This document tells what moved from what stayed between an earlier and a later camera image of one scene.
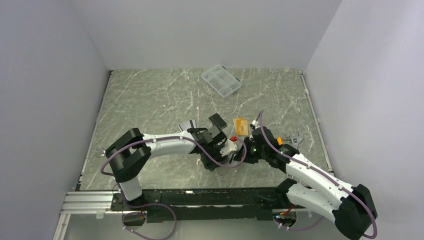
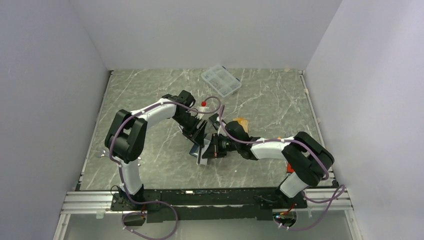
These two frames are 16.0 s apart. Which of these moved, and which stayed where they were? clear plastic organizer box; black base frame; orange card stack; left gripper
Moved: left gripper
Stayed: black base frame; clear plastic organizer box; orange card stack
